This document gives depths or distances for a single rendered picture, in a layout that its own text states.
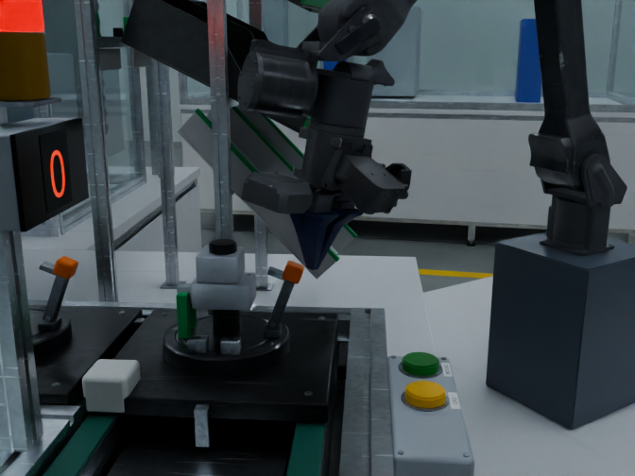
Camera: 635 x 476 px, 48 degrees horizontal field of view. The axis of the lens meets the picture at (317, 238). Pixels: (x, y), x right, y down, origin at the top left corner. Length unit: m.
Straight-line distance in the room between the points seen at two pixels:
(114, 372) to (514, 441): 0.46
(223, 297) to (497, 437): 0.36
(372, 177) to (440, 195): 4.11
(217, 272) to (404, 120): 4.02
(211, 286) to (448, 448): 0.30
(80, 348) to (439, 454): 0.42
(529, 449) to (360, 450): 0.28
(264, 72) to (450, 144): 4.09
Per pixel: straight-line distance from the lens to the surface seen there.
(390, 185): 0.69
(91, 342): 0.87
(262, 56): 0.69
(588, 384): 0.92
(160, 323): 0.90
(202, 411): 0.71
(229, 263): 0.76
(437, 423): 0.70
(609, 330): 0.91
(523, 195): 4.80
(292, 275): 0.77
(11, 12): 0.58
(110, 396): 0.74
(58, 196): 0.61
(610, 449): 0.90
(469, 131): 4.72
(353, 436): 0.67
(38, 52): 0.59
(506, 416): 0.94
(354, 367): 0.79
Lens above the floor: 1.30
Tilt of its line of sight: 15 degrees down
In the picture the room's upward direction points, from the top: straight up
